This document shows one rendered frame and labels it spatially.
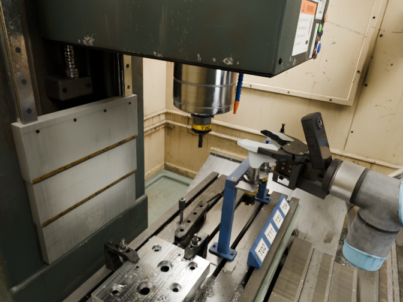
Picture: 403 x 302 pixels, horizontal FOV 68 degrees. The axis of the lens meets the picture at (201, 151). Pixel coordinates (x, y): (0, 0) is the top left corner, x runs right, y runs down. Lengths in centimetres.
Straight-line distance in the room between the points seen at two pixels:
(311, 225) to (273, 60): 127
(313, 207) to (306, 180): 114
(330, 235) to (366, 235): 108
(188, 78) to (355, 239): 48
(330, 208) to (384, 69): 75
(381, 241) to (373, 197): 9
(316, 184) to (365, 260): 17
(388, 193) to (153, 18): 56
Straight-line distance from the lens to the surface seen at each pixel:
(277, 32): 57
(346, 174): 62
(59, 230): 117
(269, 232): 127
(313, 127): 62
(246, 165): 112
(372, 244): 66
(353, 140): 176
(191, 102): 70
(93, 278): 114
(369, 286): 164
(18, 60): 92
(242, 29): 58
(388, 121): 173
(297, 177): 65
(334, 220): 177
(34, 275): 124
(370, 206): 62
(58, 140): 102
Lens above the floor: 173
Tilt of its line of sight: 25 degrees down
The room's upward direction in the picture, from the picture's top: 4 degrees clockwise
